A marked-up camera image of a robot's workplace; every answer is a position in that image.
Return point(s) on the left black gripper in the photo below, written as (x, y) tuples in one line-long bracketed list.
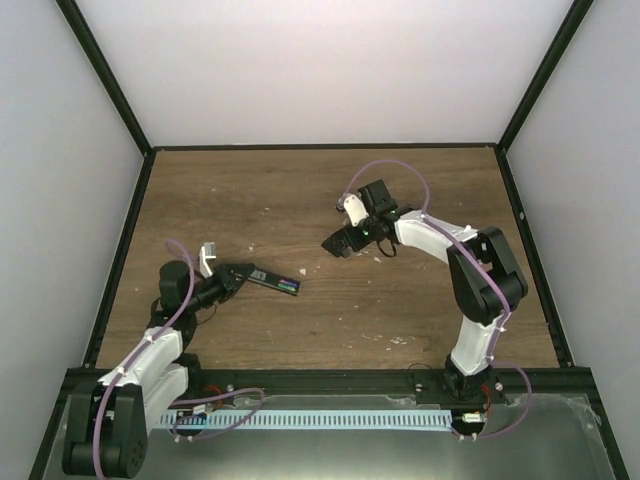
[(224, 274)]

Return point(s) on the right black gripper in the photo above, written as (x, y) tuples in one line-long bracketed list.
[(343, 248)]

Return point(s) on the black remote control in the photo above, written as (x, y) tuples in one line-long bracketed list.
[(268, 279)]

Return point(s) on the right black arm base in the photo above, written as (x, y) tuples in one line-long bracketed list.
[(444, 386)]

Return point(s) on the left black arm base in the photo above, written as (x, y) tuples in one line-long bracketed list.
[(201, 382)]

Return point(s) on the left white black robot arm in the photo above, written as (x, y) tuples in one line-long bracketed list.
[(109, 420)]

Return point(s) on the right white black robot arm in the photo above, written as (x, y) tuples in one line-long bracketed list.
[(488, 283)]

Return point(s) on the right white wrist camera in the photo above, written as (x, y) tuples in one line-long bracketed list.
[(352, 205)]

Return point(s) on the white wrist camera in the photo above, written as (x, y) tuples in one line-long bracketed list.
[(207, 254), (352, 205)]

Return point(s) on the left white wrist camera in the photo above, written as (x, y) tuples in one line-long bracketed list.
[(207, 254)]

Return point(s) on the light blue slotted cable duct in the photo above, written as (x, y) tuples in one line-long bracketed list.
[(402, 420)]

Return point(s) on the black aluminium frame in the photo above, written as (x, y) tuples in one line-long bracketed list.
[(566, 378)]

